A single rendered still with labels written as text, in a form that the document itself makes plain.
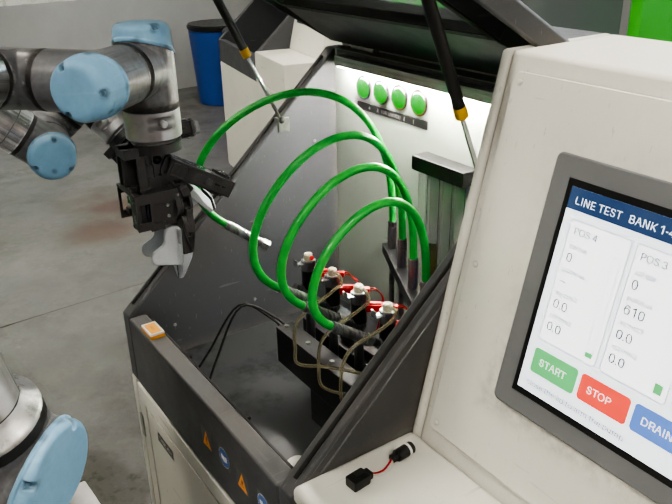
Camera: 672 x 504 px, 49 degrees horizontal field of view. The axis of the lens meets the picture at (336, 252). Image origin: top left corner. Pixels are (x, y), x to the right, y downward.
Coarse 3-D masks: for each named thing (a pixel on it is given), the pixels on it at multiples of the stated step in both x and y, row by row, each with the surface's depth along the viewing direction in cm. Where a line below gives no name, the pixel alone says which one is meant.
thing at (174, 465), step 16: (144, 400) 162; (144, 416) 166; (160, 416) 154; (144, 432) 168; (160, 432) 158; (176, 432) 147; (160, 448) 161; (176, 448) 150; (160, 464) 165; (176, 464) 153; (192, 464) 143; (160, 480) 168; (176, 480) 157; (192, 480) 146; (208, 480) 137; (160, 496) 172; (176, 496) 160; (192, 496) 149; (208, 496) 140; (224, 496) 132
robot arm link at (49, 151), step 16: (0, 112) 114; (16, 112) 116; (0, 128) 115; (16, 128) 116; (32, 128) 117; (48, 128) 120; (0, 144) 117; (16, 144) 117; (32, 144) 117; (48, 144) 117; (64, 144) 118; (32, 160) 117; (48, 160) 118; (64, 160) 119; (48, 176) 119; (64, 176) 120
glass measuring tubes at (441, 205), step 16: (416, 160) 143; (432, 160) 140; (448, 160) 140; (432, 176) 140; (448, 176) 136; (464, 176) 133; (432, 192) 142; (448, 192) 139; (464, 192) 136; (432, 208) 143; (448, 208) 140; (464, 208) 138; (432, 224) 145; (448, 224) 142; (432, 240) 146; (448, 240) 143; (432, 256) 148; (432, 272) 149
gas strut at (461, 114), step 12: (432, 0) 92; (432, 12) 93; (432, 24) 94; (432, 36) 96; (444, 36) 96; (444, 48) 96; (444, 60) 98; (444, 72) 99; (456, 84) 100; (456, 96) 101; (456, 108) 103; (468, 132) 106; (468, 144) 107
